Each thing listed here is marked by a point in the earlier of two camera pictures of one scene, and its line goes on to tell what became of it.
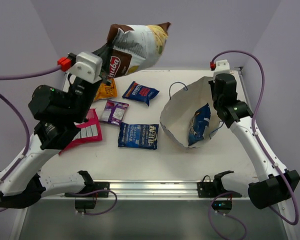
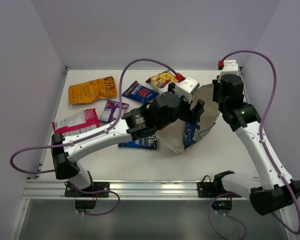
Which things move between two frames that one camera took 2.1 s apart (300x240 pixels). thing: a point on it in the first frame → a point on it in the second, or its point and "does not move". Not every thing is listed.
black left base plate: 92,186 does not move
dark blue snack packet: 200,121 → 188,132
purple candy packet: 114,112 does not move
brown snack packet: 134,50 → 160,80
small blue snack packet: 136,91 does not move
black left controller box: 85,204 does not move
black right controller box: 222,204 does not move
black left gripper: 100,56 → 193,110
